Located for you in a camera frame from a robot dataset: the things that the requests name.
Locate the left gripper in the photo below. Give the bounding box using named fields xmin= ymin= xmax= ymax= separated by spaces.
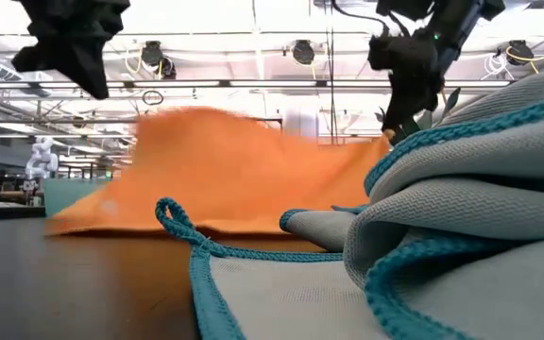
xmin=10 ymin=0 xmax=131 ymax=99

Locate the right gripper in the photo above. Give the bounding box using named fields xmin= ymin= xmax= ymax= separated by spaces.
xmin=369 ymin=28 xmax=445 ymax=134

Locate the pale blue teal-edged towel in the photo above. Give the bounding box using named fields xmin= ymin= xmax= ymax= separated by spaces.
xmin=154 ymin=69 xmax=544 ymax=340

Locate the teal plastic bin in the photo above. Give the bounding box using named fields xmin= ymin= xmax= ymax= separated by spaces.
xmin=42 ymin=178 xmax=112 ymax=218

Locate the black ceiling cable reel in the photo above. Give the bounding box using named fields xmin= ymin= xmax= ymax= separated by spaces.
xmin=506 ymin=39 xmax=536 ymax=67
xmin=140 ymin=40 xmax=178 ymax=80
xmin=292 ymin=39 xmax=316 ymax=66

